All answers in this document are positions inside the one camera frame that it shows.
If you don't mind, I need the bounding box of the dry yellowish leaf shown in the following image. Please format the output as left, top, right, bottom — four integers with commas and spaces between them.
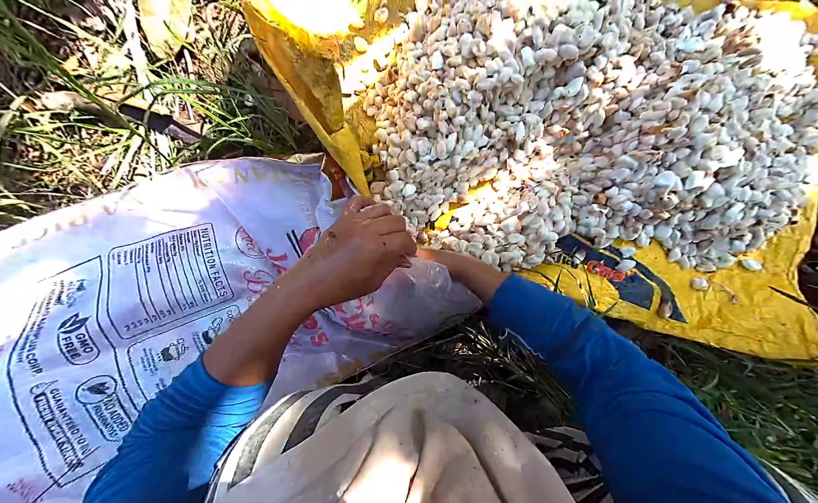
138, 0, 193, 60

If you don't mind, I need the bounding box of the person's right hand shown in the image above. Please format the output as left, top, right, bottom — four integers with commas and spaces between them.
416, 248, 470, 285

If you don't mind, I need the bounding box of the person's left forearm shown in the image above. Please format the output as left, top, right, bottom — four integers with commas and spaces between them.
82, 257, 326, 503

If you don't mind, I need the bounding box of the white printed sack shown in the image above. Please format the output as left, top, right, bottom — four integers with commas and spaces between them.
0, 154, 484, 503

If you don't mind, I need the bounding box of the yellow plastic sack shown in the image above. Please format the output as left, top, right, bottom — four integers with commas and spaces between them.
243, 0, 818, 363

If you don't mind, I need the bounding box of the person's right forearm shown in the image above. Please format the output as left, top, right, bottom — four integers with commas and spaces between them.
454, 254, 793, 503

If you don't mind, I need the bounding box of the person's left hand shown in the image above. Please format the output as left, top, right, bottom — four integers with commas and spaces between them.
300, 195, 418, 310

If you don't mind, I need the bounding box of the long brown and dark tool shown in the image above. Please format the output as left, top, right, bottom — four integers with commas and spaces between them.
37, 91, 204, 145

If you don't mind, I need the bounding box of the person's body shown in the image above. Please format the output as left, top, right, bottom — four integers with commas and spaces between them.
203, 372, 616, 503

